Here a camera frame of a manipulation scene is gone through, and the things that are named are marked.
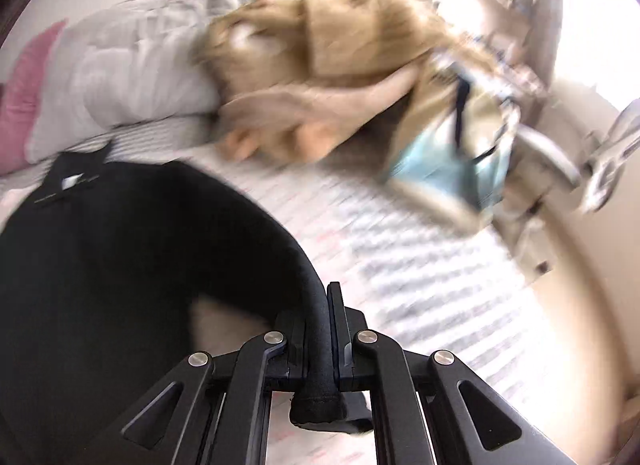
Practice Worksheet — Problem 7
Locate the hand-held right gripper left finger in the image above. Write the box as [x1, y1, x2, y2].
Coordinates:
[82, 311, 308, 465]

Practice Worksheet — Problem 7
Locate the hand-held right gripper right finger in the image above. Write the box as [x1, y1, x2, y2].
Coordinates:
[326, 282, 577, 465]

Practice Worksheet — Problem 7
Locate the black garment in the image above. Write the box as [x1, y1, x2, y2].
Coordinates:
[0, 142, 374, 465]

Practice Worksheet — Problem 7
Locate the cherry print bedspread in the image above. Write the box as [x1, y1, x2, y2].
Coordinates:
[0, 114, 598, 465]

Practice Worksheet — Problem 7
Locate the beige and blue tote bag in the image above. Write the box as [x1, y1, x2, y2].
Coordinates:
[381, 52, 524, 235]

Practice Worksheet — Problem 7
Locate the grey office chair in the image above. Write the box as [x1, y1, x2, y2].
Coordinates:
[495, 95, 640, 277]

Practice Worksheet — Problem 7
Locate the tan plush toy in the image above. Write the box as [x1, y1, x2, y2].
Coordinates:
[192, 0, 501, 164]

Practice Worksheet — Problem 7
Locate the grey pillow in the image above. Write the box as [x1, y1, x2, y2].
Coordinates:
[25, 0, 251, 164]

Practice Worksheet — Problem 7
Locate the pink pillow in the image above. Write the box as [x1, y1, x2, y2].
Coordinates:
[0, 19, 71, 177]

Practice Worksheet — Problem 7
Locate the grey curtain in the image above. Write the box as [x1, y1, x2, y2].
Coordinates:
[530, 0, 578, 88]

